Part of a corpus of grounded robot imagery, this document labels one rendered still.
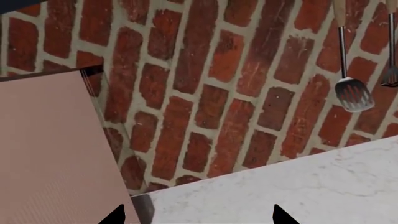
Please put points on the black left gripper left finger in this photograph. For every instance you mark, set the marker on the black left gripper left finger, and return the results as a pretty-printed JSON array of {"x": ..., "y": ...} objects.
[{"x": 116, "y": 217}]

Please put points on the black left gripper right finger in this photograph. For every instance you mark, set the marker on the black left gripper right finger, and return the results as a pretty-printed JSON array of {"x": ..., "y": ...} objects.
[{"x": 281, "y": 215}]

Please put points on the pink refrigerator cabinet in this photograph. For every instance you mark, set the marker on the pink refrigerator cabinet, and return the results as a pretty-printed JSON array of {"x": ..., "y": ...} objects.
[{"x": 53, "y": 149}]

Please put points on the dark blue wall cabinet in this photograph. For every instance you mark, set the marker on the dark blue wall cabinet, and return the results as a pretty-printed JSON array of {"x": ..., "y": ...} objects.
[{"x": 15, "y": 4}]

